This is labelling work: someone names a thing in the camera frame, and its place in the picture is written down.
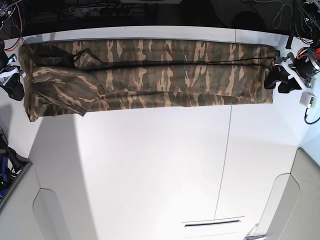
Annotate black hanging strap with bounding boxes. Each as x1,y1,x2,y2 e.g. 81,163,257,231
285,29,295,50

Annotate blue items in bin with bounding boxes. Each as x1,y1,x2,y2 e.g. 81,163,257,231
0,126,28,201

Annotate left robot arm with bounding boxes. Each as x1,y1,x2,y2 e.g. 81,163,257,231
264,0,320,94

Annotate camouflage T-shirt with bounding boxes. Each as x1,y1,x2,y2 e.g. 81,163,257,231
18,39,280,122

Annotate white power strip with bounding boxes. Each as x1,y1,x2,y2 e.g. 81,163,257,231
69,5,132,18

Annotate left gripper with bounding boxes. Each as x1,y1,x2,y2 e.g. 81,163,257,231
264,47,320,94

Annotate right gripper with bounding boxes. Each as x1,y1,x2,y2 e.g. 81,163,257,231
0,53,25,101

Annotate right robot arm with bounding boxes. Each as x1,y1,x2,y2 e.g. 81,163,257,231
0,0,26,101

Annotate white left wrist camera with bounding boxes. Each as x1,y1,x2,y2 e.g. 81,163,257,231
299,91,316,109

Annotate looped grey cable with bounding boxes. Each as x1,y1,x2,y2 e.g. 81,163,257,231
272,2,297,31

